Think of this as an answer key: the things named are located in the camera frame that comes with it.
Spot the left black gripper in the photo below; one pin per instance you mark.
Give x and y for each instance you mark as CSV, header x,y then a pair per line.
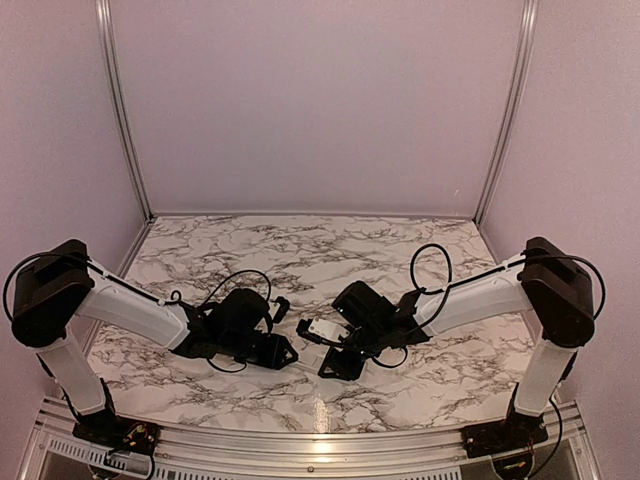
x,y
277,358

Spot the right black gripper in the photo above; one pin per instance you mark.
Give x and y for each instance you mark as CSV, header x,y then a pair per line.
x,y
345,370

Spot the white remote control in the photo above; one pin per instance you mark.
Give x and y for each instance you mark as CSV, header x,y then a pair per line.
x,y
309,362

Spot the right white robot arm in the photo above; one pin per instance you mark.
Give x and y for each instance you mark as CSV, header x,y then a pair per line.
x,y
553,288

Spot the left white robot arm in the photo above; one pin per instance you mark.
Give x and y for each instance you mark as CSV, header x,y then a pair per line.
x,y
46,290

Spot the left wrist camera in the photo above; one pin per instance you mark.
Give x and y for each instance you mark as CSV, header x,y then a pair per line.
x,y
283,308

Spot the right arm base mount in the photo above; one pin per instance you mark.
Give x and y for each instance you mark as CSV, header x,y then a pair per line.
x,y
496,437

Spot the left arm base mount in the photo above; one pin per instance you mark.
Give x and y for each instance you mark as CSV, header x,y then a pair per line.
x,y
125,435

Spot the front aluminium rail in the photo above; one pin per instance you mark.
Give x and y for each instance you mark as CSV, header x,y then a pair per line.
x,y
190,452

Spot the left aluminium frame post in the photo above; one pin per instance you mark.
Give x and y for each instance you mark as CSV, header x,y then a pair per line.
x,y
109,50

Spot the aluminium frame post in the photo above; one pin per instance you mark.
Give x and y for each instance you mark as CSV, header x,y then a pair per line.
x,y
109,50
517,84

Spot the right aluminium frame post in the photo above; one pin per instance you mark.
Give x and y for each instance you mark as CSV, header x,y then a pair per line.
x,y
517,84

